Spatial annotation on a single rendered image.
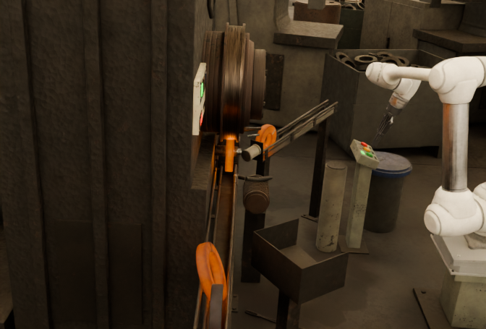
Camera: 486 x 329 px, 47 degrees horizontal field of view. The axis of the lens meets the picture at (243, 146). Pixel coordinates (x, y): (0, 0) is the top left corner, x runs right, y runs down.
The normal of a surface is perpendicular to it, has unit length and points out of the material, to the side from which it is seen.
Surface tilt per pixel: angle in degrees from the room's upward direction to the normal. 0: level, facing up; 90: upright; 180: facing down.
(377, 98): 90
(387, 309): 0
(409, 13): 90
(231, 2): 90
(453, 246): 4
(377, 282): 0
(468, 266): 90
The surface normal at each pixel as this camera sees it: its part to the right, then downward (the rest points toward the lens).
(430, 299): 0.06, -0.93
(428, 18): 0.33, 0.36
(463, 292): -0.04, 0.36
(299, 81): -0.25, 0.34
